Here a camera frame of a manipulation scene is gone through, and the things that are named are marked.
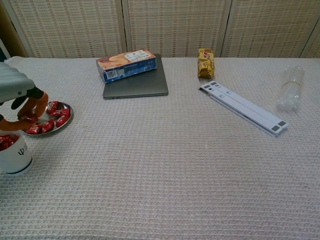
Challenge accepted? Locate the grey closed laptop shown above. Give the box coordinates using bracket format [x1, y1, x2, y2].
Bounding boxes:
[102, 53, 169, 100]

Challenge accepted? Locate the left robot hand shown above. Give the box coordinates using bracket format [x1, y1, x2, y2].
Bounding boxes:
[0, 62, 50, 131]

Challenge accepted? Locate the gold snack packet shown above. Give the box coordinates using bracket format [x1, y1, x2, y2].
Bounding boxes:
[197, 48, 216, 79]

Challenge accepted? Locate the heap of red candies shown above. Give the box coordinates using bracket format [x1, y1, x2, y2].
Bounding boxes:
[21, 100, 71, 135]

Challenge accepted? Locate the woven folding screen panel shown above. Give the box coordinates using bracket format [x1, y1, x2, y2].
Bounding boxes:
[299, 23, 320, 59]
[122, 0, 232, 58]
[7, 0, 128, 59]
[221, 0, 320, 58]

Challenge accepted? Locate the orange and blue biscuit box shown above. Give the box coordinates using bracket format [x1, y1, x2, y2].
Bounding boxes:
[95, 49, 158, 84]

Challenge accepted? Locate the brown wooden screen frame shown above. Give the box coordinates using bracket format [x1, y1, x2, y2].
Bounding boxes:
[0, 0, 28, 60]

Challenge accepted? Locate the round metal plate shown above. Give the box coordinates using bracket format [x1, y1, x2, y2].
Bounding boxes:
[21, 101, 74, 137]

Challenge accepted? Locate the white flat remote strip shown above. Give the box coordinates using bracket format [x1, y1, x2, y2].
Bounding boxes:
[199, 80, 290, 137]

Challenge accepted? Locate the white woven tablecloth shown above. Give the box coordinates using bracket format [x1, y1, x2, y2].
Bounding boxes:
[0, 56, 320, 240]

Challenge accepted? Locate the red candy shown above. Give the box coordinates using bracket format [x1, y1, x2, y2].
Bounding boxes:
[0, 134, 20, 152]

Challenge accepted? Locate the clear plastic tube bundle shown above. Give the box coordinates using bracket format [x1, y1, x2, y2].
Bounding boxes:
[276, 64, 306, 113]

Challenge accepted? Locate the white paper cup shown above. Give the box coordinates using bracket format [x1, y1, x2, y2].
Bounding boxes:
[0, 129, 34, 177]

